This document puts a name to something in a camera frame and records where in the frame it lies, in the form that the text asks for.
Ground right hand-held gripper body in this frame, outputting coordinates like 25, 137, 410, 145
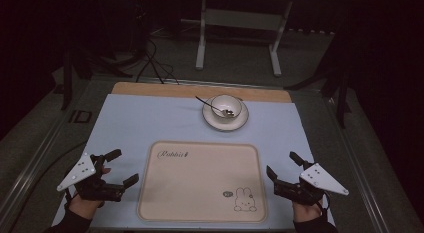
272, 162, 350, 207

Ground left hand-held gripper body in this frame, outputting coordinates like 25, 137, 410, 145
56, 152, 126, 203

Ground person's right hand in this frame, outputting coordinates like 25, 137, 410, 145
292, 198, 327, 224

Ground person's left hand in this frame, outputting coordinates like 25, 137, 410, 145
68, 166, 112, 221

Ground light blue table mat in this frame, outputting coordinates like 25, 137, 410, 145
50, 93, 336, 232

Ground white saucer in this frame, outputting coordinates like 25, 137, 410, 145
201, 96, 250, 133

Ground beige rabbit print mat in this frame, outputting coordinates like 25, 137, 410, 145
136, 140, 269, 224

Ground black stand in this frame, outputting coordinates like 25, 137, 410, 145
59, 47, 134, 111
283, 56, 353, 129

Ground white bowl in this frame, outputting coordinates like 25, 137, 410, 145
210, 94, 244, 120

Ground metal spoon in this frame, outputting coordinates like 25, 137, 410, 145
194, 95, 236, 117

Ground white metal stand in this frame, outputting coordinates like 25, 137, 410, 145
194, 0, 295, 78

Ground dark floor cable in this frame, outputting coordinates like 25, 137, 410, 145
5, 141, 88, 229

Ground black rectangular bracket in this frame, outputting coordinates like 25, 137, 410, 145
68, 109, 93, 125

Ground black floor cables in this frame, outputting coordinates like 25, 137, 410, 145
134, 36, 181, 86

